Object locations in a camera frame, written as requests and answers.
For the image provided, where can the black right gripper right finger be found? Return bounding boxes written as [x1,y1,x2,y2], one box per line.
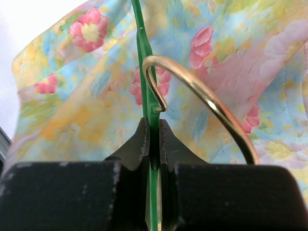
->
[159,119,308,231]

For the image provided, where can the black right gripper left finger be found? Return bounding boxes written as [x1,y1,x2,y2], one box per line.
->
[0,117,150,231]

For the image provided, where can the aluminium mounting rail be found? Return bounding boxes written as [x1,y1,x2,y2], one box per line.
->
[0,127,12,163]

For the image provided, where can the green plastic hanger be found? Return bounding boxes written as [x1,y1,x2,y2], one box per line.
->
[132,0,259,231]

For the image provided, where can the floral pastel skirt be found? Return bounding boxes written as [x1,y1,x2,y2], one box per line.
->
[4,0,308,198]

